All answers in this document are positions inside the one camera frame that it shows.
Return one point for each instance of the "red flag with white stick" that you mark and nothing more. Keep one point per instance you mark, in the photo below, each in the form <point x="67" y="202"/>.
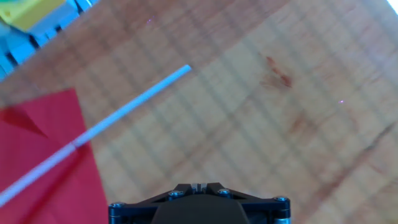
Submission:
<point x="46" y="186"/>

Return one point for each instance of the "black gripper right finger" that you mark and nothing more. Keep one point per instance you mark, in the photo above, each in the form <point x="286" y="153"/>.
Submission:
<point x="267" y="207"/>

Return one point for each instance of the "wood grain table mat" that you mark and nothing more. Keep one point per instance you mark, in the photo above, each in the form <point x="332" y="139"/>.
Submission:
<point x="248" y="124"/>

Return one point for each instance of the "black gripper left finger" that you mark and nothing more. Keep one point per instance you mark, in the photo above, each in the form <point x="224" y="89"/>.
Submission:
<point x="133" y="208"/>

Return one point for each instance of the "yellow box green mushroom button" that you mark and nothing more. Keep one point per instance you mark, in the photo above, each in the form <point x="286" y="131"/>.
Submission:
<point x="28" y="12"/>

